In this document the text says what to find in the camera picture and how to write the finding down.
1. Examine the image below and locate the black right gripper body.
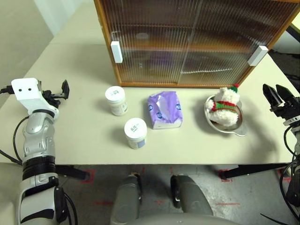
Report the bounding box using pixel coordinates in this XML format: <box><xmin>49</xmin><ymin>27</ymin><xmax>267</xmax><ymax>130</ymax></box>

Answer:
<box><xmin>269</xmin><ymin>96</ymin><xmax>300</xmax><ymax>121</ymax></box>

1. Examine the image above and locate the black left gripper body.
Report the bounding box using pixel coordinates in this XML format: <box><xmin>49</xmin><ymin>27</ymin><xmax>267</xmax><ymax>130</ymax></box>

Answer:
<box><xmin>42</xmin><ymin>90</ymin><xmax>63</xmax><ymax>109</ymax></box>

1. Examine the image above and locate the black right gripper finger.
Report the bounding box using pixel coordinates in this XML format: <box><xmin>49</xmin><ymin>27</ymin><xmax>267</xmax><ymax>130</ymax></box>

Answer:
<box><xmin>276</xmin><ymin>84</ymin><xmax>295</xmax><ymax>106</ymax></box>
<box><xmin>262</xmin><ymin>83</ymin><xmax>283</xmax><ymax>111</ymax></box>

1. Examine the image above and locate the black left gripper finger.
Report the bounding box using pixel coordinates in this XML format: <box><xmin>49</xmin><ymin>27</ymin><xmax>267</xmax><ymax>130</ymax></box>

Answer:
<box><xmin>61</xmin><ymin>79</ymin><xmax>70</xmax><ymax>99</ymax></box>

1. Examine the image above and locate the white door handle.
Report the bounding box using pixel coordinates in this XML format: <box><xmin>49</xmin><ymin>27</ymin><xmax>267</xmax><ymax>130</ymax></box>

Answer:
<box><xmin>247</xmin><ymin>45</ymin><xmax>269</xmax><ymax>67</ymax></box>
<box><xmin>110</xmin><ymin>41</ymin><xmax>123</xmax><ymax>63</ymax></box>

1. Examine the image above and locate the steel bowl with handles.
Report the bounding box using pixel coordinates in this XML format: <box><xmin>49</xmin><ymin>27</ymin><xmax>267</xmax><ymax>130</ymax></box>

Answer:
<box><xmin>204</xmin><ymin>95</ymin><xmax>248</xmax><ymax>138</ymax></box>

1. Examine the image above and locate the white plush toy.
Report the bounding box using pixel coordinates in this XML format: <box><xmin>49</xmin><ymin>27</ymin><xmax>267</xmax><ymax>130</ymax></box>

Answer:
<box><xmin>205</xmin><ymin>83</ymin><xmax>241</xmax><ymax>127</ymax></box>

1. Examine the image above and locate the white-lidded cream jar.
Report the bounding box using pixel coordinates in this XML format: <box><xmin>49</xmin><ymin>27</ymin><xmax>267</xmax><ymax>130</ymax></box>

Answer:
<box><xmin>105</xmin><ymin>86</ymin><xmax>128</xmax><ymax>117</ymax></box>
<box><xmin>123</xmin><ymin>118</ymin><xmax>148</xmax><ymax>150</ymax></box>

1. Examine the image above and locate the ribbed clear sliding door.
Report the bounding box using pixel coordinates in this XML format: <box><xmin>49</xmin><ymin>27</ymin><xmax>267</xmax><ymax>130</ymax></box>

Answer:
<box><xmin>99</xmin><ymin>0</ymin><xmax>200</xmax><ymax>85</ymax></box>
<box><xmin>180</xmin><ymin>0</ymin><xmax>300</xmax><ymax>86</ymax></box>

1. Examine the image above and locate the purple tissue pack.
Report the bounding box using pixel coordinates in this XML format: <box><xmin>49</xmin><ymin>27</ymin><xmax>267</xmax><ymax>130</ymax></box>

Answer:
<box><xmin>147</xmin><ymin>90</ymin><xmax>183</xmax><ymax>130</ymax></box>

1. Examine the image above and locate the wooden cabinet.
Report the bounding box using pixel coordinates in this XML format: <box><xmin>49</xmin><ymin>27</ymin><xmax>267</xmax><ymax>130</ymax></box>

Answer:
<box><xmin>93</xmin><ymin>0</ymin><xmax>300</xmax><ymax>89</ymax></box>

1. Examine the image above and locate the black table leg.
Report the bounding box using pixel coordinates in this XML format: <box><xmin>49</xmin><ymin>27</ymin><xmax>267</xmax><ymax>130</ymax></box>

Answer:
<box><xmin>55</xmin><ymin>165</ymin><xmax>91</xmax><ymax>180</ymax></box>
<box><xmin>222</xmin><ymin>163</ymin><xmax>293</xmax><ymax>180</ymax></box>

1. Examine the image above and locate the grey left robot leg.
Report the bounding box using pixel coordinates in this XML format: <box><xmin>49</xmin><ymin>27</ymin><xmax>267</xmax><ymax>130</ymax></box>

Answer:
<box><xmin>110</xmin><ymin>174</ymin><xmax>143</xmax><ymax>225</ymax></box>

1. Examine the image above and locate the grey robot leg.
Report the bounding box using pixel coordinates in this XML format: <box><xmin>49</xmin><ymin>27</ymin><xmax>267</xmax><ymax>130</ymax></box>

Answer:
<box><xmin>110</xmin><ymin>174</ymin><xmax>143</xmax><ymax>225</ymax></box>
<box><xmin>170</xmin><ymin>174</ymin><xmax>214</xmax><ymax>218</ymax></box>

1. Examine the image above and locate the grey right robot leg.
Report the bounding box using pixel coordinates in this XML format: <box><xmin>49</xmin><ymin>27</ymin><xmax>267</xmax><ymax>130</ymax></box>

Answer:
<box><xmin>170</xmin><ymin>174</ymin><xmax>214</xmax><ymax>218</ymax></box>

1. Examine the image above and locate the grey robot torso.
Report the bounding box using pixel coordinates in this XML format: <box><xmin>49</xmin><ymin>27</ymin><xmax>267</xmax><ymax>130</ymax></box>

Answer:
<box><xmin>126</xmin><ymin>212</ymin><xmax>235</xmax><ymax>225</ymax></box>

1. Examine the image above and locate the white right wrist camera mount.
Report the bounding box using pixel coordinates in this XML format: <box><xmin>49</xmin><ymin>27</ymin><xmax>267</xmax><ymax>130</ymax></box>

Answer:
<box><xmin>283</xmin><ymin>117</ymin><xmax>300</xmax><ymax>126</ymax></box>

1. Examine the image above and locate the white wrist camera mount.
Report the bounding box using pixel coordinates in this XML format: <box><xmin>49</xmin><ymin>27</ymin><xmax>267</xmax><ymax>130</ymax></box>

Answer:
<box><xmin>11</xmin><ymin>78</ymin><xmax>60</xmax><ymax>116</ymax></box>
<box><xmin>283</xmin><ymin>117</ymin><xmax>300</xmax><ymax>126</ymax></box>

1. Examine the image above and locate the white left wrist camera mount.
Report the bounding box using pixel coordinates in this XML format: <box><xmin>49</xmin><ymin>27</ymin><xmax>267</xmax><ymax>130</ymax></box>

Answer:
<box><xmin>11</xmin><ymin>78</ymin><xmax>60</xmax><ymax>116</ymax></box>

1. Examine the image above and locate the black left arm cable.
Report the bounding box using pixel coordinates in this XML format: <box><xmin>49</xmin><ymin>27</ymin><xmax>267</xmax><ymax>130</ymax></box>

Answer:
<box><xmin>0</xmin><ymin>85</ymin><xmax>31</xmax><ymax>166</ymax></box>

